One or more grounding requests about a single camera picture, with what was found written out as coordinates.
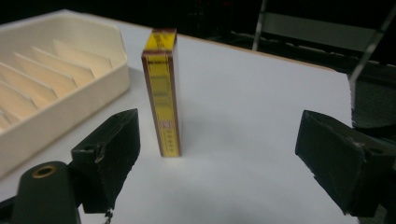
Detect cream divided plastic tray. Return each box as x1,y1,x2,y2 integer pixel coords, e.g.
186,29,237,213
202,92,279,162
0,12,131,179

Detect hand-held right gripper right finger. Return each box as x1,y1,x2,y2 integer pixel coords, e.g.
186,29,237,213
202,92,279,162
294,109,396,218

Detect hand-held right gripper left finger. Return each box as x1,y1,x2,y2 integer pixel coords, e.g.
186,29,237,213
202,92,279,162
70,107,141,215

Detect yellow and maroon box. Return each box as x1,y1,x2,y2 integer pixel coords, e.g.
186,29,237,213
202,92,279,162
141,28,183,159

